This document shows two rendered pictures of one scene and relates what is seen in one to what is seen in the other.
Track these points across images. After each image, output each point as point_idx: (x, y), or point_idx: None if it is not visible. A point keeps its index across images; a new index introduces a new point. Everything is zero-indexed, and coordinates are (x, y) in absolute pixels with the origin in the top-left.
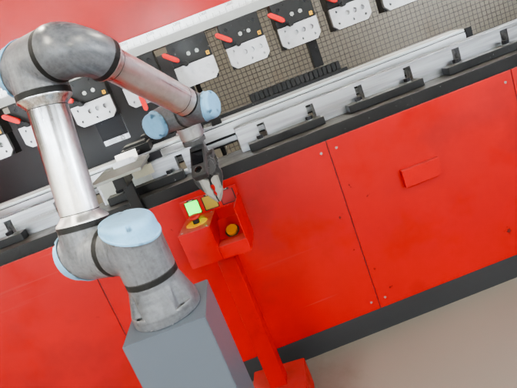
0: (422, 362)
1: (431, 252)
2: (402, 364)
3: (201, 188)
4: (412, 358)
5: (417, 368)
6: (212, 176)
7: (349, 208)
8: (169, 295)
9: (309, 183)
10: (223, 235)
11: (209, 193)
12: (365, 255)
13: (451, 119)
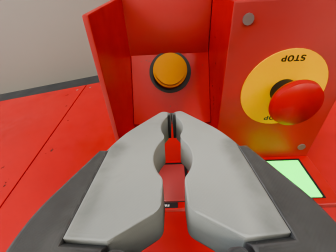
0: (59, 18)
1: (14, 112)
2: (77, 22)
3: (257, 168)
4: (68, 27)
5: (63, 11)
6: (134, 239)
7: (32, 158)
8: None
9: (44, 202)
10: (197, 65)
11: (205, 132)
12: (64, 115)
13: None
